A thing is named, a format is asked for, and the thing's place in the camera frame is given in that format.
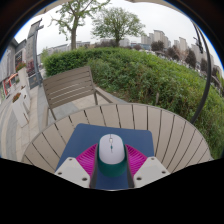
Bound bare-trunked leaning tree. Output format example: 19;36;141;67
49;0;112;51

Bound tall grey sign pillar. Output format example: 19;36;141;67
25;18;45;90

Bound beige slatted outdoor chair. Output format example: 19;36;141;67
42;65;114;126

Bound round-crowned green tree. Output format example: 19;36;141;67
90;7;147;47

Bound distant apartment buildings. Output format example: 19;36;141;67
139;29;216;73

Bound white planter box with flowers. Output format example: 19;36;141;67
11;92;32;128
15;62;29;90

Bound dark curved umbrella pole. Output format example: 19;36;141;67
189;21;213;125

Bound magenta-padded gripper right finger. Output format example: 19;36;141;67
123;143;171;190

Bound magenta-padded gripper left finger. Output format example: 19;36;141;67
54;143;100;190

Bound white and teal computer mouse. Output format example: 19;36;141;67
96;133;128;178

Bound blue rectangular mouse pad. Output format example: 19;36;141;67
54;123;155;191

